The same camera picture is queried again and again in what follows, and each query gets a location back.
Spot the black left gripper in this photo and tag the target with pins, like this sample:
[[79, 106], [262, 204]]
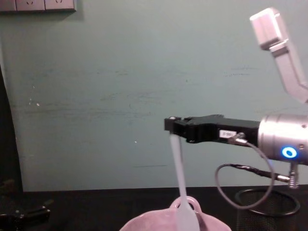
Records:
[[6, 222]]

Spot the black table cloth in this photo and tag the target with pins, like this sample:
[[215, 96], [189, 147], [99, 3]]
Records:
[[108, 209]]

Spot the black upright panel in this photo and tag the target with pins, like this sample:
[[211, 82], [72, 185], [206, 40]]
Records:
[[9, 132]]

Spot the white plastic spatula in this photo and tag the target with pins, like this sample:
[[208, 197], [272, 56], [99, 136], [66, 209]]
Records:
[[185, 204]]

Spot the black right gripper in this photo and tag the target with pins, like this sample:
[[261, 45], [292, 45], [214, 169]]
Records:
[[231, 127]]

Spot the black mesh pen holder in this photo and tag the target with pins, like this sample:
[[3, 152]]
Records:
[[276, 217]]

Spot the white wall socket plate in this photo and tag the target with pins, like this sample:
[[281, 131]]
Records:
[[30, 4], [60, 4], [6, 4]]

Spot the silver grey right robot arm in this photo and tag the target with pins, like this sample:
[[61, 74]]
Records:
[[276, 137]]

